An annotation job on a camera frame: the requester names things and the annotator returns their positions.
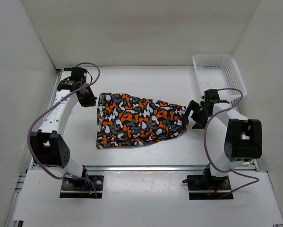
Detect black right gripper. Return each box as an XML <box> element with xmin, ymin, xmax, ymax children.
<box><xmin>180</xmin><ymin>100</ymin><xmax>211</xmax><ymax>129</ymax></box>

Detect orange camouflage shorts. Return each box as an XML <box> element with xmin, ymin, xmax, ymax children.
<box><xmin>96</xmin><ymin>93</ymin><xmax>189</xmax><ymax>149</ymax></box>

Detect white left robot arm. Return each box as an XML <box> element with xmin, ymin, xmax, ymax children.
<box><xmin>27</xmin><ymin>65</ymin><xmax>191</xmax><ymax>189</ymax></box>

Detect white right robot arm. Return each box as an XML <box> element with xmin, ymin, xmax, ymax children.
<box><xmin>186</xmin><ymin>88</ymin><xmax>263</xmax><ymax>189</ymax></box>

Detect white perforated plastic basket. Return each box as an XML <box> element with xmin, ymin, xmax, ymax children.
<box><xmin>192</xmin><ymin>53</ymin><xmax>247</xmax><ymax>102</ymax></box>

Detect left aluminium frame rail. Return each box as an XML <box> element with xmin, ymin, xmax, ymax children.
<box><xmin>25</xmin><ymin>68</ymin><xmax>63</xmax><ymax>171</ymax></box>

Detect aluminium frame rail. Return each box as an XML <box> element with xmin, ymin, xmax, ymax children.
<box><xmin>234</xmin><ymin>100</ymin><xmax>261</xmax><ymax>172</ymax></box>
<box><xmin>25</xmin><ymin>68</ymin><xmax>63</xmax><ymax>171</ymax></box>

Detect front aluminium rail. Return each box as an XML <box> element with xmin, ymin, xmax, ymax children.
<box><xmin>86</xmin><ymin>165</ymin><xmax>206</xmax><ymax>172</ymax></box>

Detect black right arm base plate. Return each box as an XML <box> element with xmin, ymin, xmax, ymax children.
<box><xmin>182</xmin><ymin>175</ymin><xmax>234</xmax><ymax>201</ymax></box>

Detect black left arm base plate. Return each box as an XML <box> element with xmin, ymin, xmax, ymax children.
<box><xmin>60</xmin><ymin>175</ymin><xmax>104</xmax><ymax>199</ymax></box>

